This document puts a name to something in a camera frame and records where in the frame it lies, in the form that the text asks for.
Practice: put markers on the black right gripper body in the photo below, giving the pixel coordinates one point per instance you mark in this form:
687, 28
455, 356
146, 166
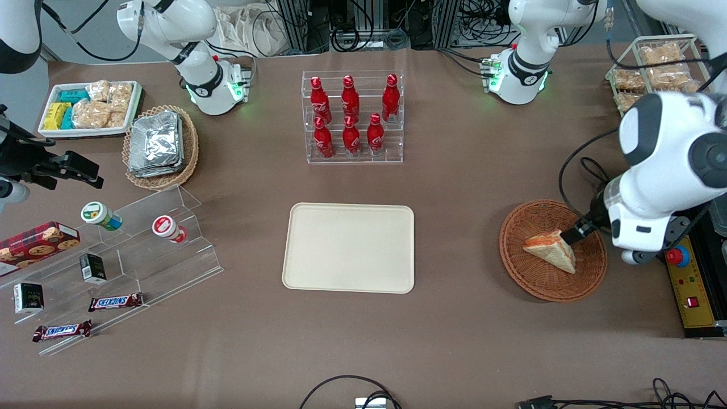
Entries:
23, 161

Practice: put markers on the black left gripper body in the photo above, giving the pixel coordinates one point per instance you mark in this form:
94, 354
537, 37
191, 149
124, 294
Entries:
592, 220

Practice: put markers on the triangle sandwich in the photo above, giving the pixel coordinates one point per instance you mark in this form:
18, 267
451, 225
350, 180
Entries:
554, 253

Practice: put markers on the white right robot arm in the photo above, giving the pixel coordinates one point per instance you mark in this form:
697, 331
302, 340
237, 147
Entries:
187, 34

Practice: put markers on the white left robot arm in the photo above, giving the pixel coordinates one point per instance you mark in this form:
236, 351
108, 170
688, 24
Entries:
659, 136

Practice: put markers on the white rectangular snack tray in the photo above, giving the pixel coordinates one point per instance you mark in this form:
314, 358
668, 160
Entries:
51, 134

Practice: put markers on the brown round wicker basket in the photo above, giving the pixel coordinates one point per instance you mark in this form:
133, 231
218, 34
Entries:
534, 284

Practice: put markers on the light tan wicker basket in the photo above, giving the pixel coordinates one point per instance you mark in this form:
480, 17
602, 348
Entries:
191, 147

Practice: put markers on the beige plastic tray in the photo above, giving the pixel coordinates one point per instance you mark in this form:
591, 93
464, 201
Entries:
349, 247

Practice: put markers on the yellow snack packet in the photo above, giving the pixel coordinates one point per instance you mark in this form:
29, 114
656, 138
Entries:
57, 115

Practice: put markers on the green lid yogurt cup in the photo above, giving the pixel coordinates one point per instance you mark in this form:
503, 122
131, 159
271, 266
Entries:
96, 215

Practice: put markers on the clear rice cracker bag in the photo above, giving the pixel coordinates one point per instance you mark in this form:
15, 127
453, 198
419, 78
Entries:
91, 113
120, 96
97, 90

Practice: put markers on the teal snack packet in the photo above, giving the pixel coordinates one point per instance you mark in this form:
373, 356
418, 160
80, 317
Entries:
74, 96

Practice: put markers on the silver foil packet stack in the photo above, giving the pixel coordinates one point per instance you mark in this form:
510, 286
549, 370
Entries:
156, 142

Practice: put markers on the red emergency stop button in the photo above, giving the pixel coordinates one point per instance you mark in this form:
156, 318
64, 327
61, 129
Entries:
676, 257

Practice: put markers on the red cookie box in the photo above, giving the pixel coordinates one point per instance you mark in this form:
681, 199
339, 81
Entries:
34, 244

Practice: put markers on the red lid yogurt cup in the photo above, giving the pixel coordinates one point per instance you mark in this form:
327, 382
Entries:
166, 227

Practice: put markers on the clear cracker snack bag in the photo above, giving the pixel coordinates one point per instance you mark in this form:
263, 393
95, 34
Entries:
669, 78
627, 101
629, 79
660, 54

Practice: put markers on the clear acrylic stepped shelf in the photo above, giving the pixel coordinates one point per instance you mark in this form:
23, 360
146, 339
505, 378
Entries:
147, 267

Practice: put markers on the yellow control box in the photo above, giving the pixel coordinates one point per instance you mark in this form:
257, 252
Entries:
690, 318

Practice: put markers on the small black white box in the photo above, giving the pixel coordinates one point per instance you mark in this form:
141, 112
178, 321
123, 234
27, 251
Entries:
28, 298

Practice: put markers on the brown snickers bar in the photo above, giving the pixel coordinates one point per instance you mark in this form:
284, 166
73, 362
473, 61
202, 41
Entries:
62, 330
116, 302

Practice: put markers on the white cloth bag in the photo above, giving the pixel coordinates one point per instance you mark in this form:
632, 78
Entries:
250, 28

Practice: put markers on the red cola bottle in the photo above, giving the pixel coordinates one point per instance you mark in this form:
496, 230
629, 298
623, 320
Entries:
375, 136
351, 139
324, 141
320, 102
391, 99
350, 99

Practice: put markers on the clear acrylic bottle rack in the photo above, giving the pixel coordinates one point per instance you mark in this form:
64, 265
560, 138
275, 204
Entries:
355, 160

